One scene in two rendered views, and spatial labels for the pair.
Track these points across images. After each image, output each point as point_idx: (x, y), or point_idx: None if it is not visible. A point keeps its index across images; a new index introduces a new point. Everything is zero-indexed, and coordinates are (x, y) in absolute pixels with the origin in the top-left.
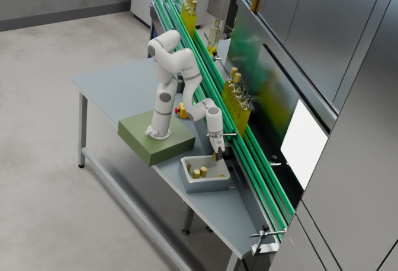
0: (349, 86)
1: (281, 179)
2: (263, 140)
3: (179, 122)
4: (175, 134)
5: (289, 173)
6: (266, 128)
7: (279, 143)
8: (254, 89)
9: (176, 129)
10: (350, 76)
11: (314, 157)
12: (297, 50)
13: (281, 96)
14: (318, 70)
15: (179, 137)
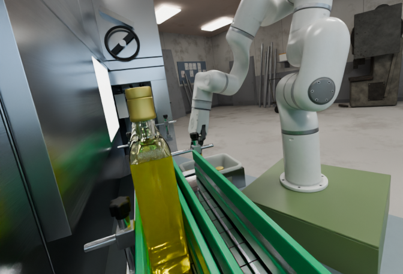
0: (83, 11)
1: (113, 176)
2: (100, 208)
3: (285, 211)
4: (272, 186)
5: (110, 155)
6: (104, 159)
7: (109, 139)
8: (71, 156)
9: (279, 195)
10: (80, 0)
11: (108, 95)
12: None
13: (87, 77)
14: (71, 5)
15: (262, 184)
